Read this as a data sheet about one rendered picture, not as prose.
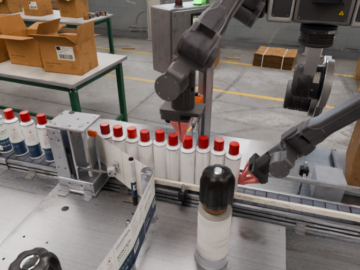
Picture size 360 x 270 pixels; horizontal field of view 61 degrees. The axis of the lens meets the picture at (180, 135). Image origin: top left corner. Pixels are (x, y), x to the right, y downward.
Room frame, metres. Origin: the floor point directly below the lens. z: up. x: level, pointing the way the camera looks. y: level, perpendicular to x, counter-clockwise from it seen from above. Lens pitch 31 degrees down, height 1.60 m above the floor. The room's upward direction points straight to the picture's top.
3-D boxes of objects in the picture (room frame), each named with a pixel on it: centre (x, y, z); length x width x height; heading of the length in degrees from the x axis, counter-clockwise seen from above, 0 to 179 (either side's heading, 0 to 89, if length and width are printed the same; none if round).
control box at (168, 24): (0.96, -0.01, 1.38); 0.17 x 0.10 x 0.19; 129
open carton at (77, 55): (2.48, 0.89, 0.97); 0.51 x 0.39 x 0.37; 164
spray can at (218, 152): (0.84, -0.13, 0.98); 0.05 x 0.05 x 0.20
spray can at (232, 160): (0.82, -0.17, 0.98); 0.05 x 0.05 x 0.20
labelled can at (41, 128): (1.02, 0.52, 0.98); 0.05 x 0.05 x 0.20
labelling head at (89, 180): (0.87, 0.34, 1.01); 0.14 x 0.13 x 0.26; 74
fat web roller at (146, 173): (0.70, 0.09, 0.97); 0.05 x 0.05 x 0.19
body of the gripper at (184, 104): (0.67, -0.01, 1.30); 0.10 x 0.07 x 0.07; 74
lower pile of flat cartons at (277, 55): (5.06, -1.60, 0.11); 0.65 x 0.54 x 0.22; 66
